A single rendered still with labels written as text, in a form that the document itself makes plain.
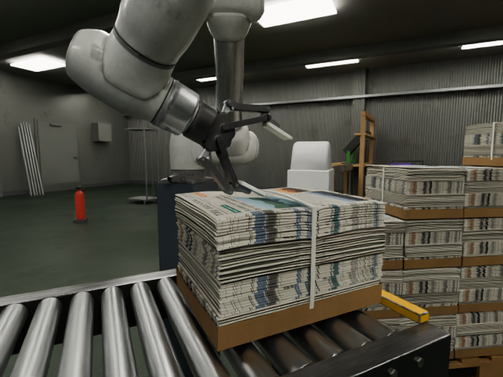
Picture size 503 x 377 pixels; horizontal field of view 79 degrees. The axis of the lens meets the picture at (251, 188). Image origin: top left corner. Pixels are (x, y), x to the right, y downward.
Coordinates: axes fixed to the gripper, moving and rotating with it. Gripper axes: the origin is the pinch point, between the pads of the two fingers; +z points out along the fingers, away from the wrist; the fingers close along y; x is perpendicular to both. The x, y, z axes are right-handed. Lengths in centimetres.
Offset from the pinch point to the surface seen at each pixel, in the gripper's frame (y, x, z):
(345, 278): 16.0, 13.4, 18.4
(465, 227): -25, -22, 118
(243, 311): 27.5, 13.5, -1.1
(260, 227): 13.6, 14.1, -5.0
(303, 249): 14.0, 13.7, 5.4
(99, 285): 43, -25, -18
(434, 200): -29, -27, 98
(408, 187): -29, -32, 84
